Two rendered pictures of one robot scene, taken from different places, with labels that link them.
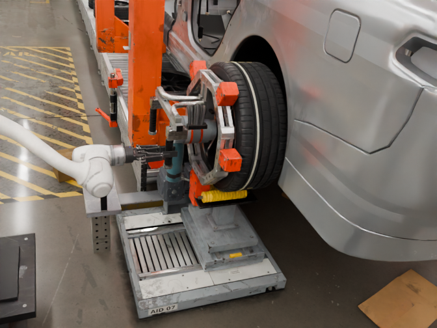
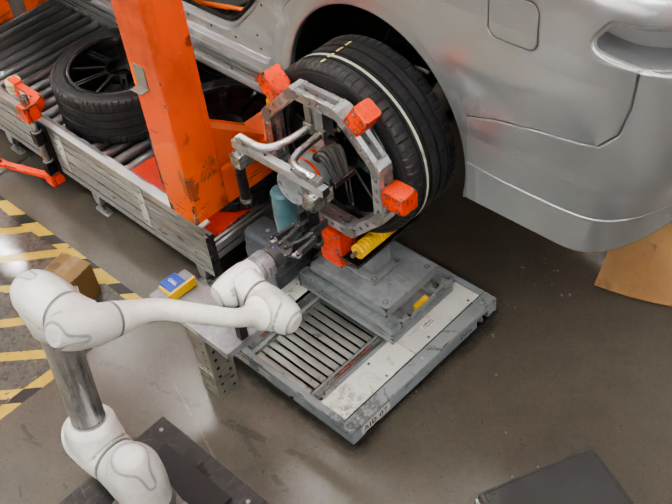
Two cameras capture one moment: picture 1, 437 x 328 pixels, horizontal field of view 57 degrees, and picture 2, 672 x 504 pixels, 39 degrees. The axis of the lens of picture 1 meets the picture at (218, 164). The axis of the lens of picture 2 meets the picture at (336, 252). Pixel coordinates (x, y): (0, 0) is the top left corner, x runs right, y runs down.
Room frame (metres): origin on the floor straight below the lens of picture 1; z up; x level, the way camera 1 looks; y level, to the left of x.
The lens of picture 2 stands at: (-0.52, 0.82, 2.83)
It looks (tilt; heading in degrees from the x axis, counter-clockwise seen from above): 44 degrees down; 343
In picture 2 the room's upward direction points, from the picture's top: 7 degrees counter-clockwise
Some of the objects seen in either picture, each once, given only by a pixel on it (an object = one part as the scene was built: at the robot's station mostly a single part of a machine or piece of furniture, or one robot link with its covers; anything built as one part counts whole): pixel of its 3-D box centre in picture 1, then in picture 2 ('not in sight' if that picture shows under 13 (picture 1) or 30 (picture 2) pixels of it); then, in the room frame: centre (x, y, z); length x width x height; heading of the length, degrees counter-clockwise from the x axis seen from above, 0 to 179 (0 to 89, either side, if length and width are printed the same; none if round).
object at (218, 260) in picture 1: (220, 233); (375, 280); (1.92, -0.07, 0.13); 0.50 x 0.36 x 0.10; 24
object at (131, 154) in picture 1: (134, 153); (279, 252); (1.54, 0.37, 0.83); 0.09 x 0.08 x 0.07; 114
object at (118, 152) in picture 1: (117, 155); (261, 265); (1.51, 0.44, 0.83); 0.09 x 0.06 x 0.09; 24
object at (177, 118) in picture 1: (191, 103); (316, 148); (1.71, 0.16, 1.03); 0.19 x 0.18 x 0.11; 114
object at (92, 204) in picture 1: (99, 189); (205, 312); (1.78, 0.62, 0.44); 0.43 x 0.17 x 0.03; 24
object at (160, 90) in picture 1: (180, 87); (273, 124); (1.89, 0.24, 1.03); 0.19 x 0.18 x 0.11; 114
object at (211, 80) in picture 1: (206, 128); (327, 161); (1.85, 0.09, 0.85); 0.54 x 0.07 x 0.54; 24
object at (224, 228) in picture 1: (224, 207); (371, 246); (1.92, -0.07, 0.32); 0.40 x 0.30 x 0.28; 24
